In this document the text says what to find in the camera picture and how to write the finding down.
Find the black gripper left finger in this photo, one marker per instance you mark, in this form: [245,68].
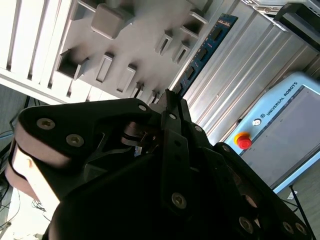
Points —
[62,120]

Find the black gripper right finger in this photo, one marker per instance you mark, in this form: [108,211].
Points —
[272,200]

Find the blue RAM stick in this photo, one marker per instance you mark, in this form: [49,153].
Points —
[203,53]

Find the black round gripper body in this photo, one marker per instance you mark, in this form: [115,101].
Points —
[112,205]

